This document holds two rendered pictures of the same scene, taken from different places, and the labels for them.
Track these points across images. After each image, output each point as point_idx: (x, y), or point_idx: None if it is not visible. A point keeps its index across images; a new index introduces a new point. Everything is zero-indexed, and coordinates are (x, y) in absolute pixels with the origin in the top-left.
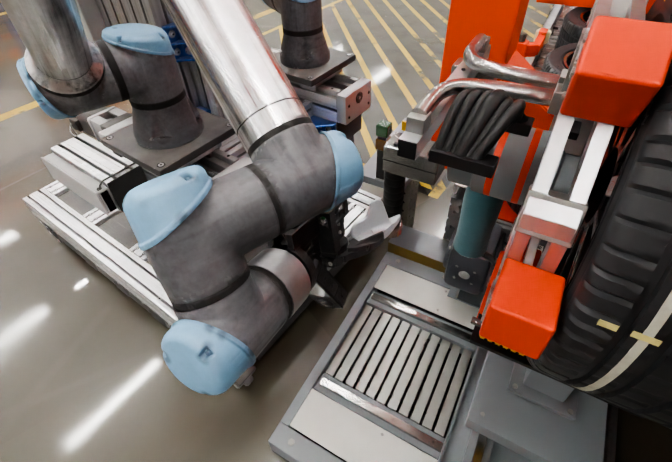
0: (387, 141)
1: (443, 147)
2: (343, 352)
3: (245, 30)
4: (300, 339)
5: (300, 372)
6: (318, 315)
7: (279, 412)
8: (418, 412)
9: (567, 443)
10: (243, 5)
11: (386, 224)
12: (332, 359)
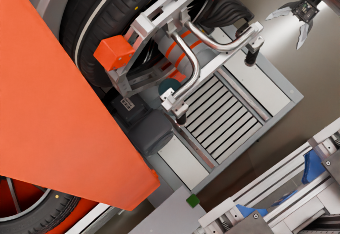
0: (261, 42)
1: (249, 13)
2: (247, 134)
3: None
4: (269, 161)
5: (275, 138)
6: (252, 176)
7: (293, 118)
8: (217, 85)
9: None
10: None
11: (274, 12)
12: (255, 132)
